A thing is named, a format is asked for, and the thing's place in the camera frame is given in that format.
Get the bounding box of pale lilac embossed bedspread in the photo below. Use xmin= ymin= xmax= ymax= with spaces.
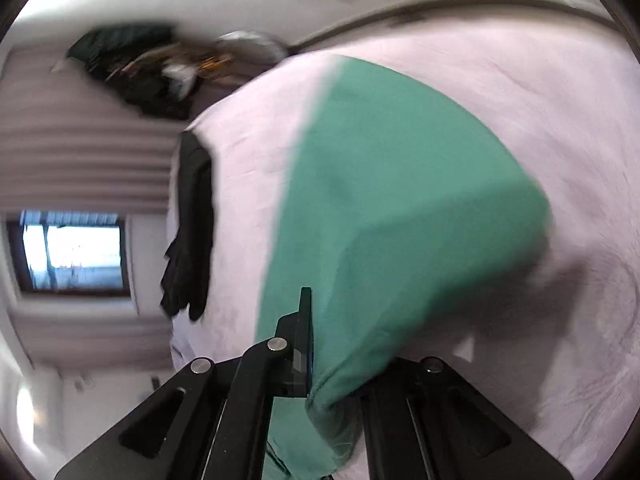
xmin=167 ymin=22 xmax=640 ymax=480

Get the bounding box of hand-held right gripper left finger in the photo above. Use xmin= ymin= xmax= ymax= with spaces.
xmin=54 ymin=287 xmax=316 ymax=480

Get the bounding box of dark clothes pile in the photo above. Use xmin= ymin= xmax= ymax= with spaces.
xmin=67 ymin=24 xmax=201 ymax=121

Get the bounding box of white round object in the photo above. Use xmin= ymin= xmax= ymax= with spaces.
xmin=217 ymin=30 xmax=288 ymax=65

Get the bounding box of green garment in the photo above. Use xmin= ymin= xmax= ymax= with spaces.
xmin=255 ymin=55 xmax=553 ymax=480

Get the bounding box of window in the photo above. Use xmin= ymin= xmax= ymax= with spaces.
xmin=7 ymin=210 xmax=132 ymax=297

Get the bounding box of black garment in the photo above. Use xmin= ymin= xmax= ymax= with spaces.
xmin=160 ymin=130 xmax=216 ymax=322

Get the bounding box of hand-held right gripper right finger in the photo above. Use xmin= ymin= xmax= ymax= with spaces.
xmin=360 ymin=356 xmax=576 ymax=480

